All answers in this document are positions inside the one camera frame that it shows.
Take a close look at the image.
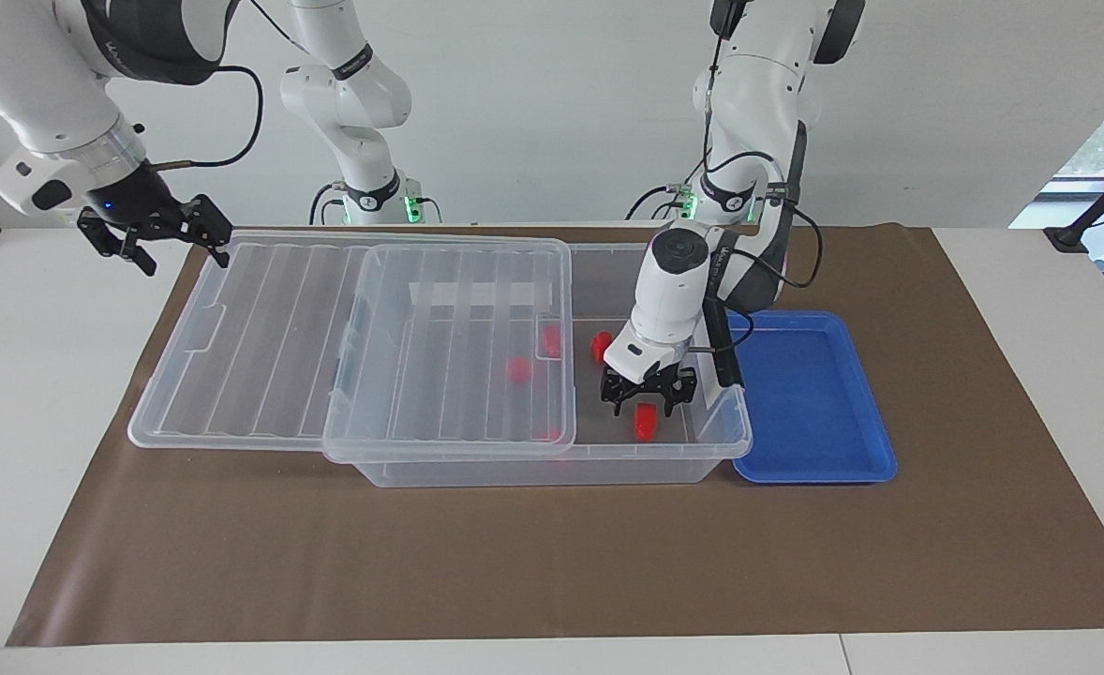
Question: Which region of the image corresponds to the black right base cable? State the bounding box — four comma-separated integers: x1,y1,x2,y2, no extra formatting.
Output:
307,181,347,227

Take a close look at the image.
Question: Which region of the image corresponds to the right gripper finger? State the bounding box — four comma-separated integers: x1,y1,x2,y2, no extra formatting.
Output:
78,211,158,278
181,193,235,270

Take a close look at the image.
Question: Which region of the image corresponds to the black angled stand pole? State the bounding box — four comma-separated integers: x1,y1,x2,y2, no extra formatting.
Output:
1044,150,1104,255

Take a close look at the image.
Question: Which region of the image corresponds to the black box latch handle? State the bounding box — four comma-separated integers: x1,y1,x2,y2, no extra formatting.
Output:
707,302,746,390

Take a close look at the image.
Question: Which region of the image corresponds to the black base cable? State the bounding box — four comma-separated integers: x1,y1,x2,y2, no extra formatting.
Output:
625,181,694,223
307,181,347,227

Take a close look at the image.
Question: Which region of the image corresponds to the blue plastic tray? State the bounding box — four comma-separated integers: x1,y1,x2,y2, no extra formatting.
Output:
728,310,898,485

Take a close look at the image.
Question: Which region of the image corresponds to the black left base cable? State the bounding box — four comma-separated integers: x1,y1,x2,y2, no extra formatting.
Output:
625,181,694,223

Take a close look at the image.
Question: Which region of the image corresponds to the clear ribbed box lid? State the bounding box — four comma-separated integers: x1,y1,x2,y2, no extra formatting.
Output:
128,236,578,456

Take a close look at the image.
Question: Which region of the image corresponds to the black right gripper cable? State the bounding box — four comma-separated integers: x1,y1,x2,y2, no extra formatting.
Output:
151,64,264,171

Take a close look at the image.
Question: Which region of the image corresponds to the clear plastic storage box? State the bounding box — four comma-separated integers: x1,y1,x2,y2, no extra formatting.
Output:
322,242,754,488

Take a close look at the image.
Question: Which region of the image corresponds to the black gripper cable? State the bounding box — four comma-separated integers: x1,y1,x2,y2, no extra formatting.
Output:
151,64,264,171
686,183,826,357

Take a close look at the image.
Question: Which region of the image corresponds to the brown table mat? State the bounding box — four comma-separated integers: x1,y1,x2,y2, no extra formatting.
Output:
7,223,1104,648

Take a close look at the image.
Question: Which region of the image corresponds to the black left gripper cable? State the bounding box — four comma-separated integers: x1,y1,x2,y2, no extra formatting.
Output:
686,183,826,357

